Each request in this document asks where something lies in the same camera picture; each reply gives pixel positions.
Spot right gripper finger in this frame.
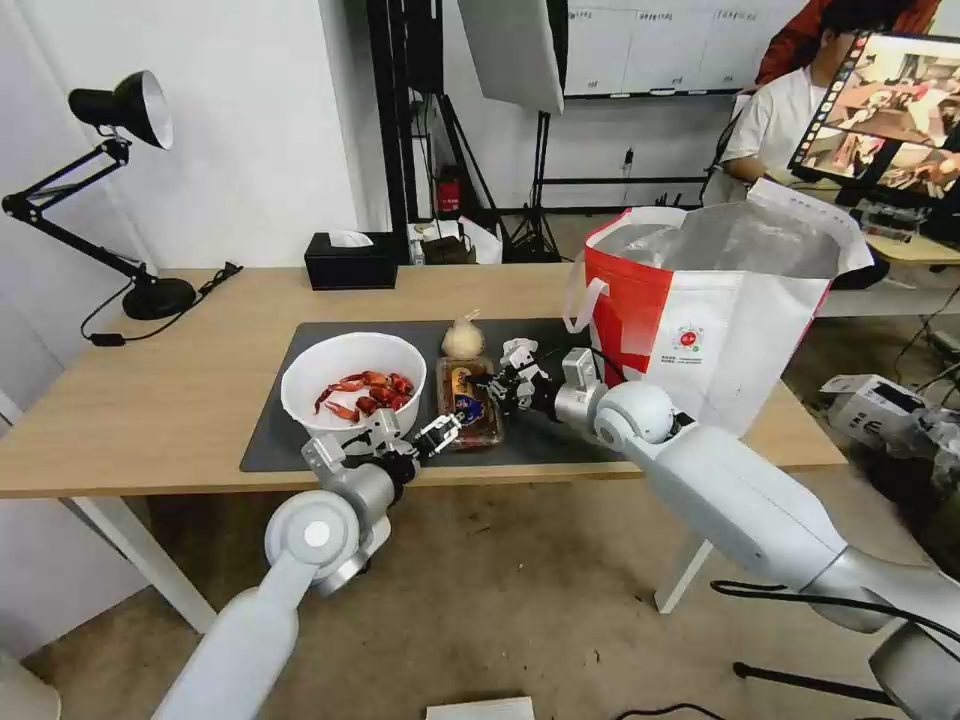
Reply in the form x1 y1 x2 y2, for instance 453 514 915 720
497 337 547 385
466 373 531 418

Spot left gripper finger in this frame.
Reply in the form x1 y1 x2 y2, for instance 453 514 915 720
352 407 410 455
410 413 468 457

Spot white plastic bag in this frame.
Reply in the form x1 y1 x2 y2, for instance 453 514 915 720
457 215 503 265

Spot red white takeout bag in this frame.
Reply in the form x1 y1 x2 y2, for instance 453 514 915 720
562 178 876 441

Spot clear plastic food container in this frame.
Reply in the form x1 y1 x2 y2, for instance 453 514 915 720
435 355 506 451

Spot red crayfish shell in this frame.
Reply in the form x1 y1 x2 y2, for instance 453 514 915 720
367 369 417 413

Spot red crayfish with claws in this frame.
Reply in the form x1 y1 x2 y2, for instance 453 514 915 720
311 371 378 424

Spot crumpled beige paper wrapper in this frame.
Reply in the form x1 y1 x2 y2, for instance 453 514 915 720
440 307 488 361

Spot white round bowl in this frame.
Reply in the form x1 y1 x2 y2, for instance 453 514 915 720
280 333 426 445

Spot dark grey desk mat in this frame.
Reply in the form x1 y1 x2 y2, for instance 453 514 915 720
239 320 648 475

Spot brown cardboard box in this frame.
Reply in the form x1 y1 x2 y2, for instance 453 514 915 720
407 218 481 266

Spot black light stand tripod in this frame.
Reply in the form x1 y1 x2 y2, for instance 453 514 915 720
494 110 562 258

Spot black tissue box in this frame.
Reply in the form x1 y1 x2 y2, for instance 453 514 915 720
303 232 398 292

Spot red canister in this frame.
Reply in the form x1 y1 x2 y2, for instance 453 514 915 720
436 164 463 220

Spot white table leg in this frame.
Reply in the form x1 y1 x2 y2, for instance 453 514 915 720
58 494 220 636
653 539 715 617

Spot flat white box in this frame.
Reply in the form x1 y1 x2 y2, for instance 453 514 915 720
425 696 536 720

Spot black desk lamp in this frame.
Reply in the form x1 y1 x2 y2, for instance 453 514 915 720
1 69 198 322

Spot black metal rack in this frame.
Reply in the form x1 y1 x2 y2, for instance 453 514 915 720
371 0 453 243

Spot white softbox light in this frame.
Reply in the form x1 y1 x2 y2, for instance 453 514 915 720
456 0 568 118

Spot white printed carton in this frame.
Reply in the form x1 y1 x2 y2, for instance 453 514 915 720
819 372 948 453

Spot whiteboard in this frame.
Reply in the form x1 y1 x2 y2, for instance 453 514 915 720
562 0 790 100

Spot person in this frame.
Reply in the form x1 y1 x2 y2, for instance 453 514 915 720
755 0 943 86
718 8 890 186

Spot crumpled clear plastic wrap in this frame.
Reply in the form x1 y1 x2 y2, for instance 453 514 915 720
905 403 960 470

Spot light wooden desk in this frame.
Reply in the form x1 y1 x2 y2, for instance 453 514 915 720
860 223 960 270

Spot computer monitor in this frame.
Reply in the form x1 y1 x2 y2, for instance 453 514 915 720
785 28 960 205

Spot black lamp power cable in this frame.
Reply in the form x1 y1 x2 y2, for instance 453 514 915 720
80 260 244 351

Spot black floor cable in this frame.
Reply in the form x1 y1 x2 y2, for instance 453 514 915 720
731 659 898 708

